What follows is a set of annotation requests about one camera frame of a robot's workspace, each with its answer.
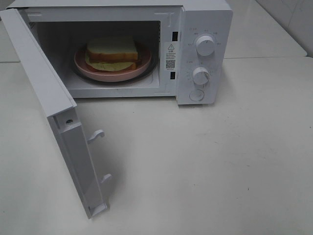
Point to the white microwave oven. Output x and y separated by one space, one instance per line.
64 27

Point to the white warning label sticker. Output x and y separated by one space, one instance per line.
170 55

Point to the white lower microwave knob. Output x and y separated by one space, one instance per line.
200 76

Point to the toast sandwich with lettuce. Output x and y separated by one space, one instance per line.
112 53

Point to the pink round plate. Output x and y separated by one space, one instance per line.
112 73

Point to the white upper microwave knob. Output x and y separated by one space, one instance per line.
205 45

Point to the round door release button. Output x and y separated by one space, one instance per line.
196 95

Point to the white microwave knob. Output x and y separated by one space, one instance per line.
205 45
200 76

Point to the glass microwave turntable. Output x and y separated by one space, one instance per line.
144 73

